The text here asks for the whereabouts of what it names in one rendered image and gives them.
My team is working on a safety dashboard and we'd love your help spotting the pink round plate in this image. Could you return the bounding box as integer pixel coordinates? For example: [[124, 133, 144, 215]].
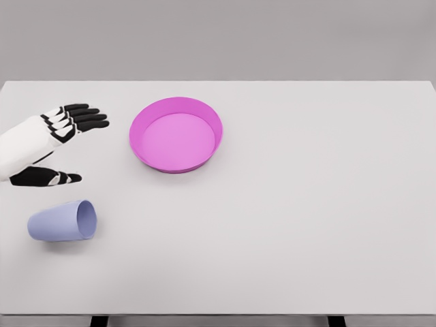
[[128, 97, 225, 174]]

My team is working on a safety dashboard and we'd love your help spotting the pale blue cup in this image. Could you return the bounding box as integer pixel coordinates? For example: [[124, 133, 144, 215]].
[[27, 199, 98, 243]]

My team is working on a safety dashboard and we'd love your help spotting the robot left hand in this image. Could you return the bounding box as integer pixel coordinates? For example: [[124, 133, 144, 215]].
[[0, 103, 110, 187]]

